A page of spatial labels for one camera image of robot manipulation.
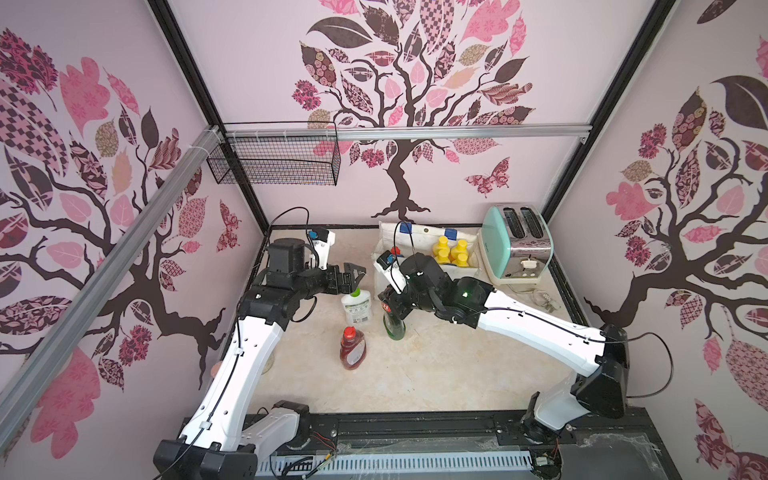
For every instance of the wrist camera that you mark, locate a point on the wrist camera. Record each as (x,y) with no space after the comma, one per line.
(321,240)
(387,264)

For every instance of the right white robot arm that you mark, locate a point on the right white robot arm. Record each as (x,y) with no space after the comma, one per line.
(597,357)

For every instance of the orange soap bottle yellow cap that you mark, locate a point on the orange soap bottle yellow cap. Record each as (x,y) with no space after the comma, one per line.
(459,254)
(442,251)

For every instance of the aluminium rail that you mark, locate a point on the aluminium rail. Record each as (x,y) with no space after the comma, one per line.
(417,133)
(23,392)

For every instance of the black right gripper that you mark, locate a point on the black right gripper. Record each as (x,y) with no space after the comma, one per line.
(395,300)

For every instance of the white bottle green cap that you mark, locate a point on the white bottle green cap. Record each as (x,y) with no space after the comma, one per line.
(357,307)

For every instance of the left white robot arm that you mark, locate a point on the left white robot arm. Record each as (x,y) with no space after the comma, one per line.
(215,443)

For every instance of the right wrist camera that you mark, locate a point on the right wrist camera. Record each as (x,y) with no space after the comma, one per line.
(387,264)

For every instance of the aluminium rail back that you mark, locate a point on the aluminium rail back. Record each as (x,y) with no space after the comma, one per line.
(417,133)

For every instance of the black wire basket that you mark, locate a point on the black wire basket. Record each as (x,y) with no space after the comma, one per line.
(278,153)

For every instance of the dark red soap bottle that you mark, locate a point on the dark red soap bottle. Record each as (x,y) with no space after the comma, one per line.
(353,348)

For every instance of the aluminium rail left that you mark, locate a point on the aluminium rail left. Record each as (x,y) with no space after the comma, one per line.
(23,392)

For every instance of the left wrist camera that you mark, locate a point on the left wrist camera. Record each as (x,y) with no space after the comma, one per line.
(321,240)

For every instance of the mint green toaster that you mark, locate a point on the mint green toaster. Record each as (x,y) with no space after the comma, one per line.
(515,244)

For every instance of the dark green soap bottle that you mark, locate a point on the dark green soap bottle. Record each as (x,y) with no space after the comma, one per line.
(395,327)

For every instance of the black corner frame post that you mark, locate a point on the black corner frame post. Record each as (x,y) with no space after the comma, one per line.
(166,20)

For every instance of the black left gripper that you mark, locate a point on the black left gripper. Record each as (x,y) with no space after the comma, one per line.
(348,268)

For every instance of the white canvas Doraemon shopping bag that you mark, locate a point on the white canvas Doraemon shopping bag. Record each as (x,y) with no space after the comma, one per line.
(416,238)

